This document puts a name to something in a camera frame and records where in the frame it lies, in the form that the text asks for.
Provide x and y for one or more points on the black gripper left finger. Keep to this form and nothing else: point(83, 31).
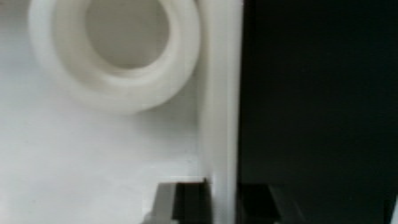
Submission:
point(181, 206)

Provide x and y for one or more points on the white square tabletop panel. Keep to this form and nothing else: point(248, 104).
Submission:
point(119, 75)

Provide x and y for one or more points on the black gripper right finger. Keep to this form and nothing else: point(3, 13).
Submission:
point(263, 207)

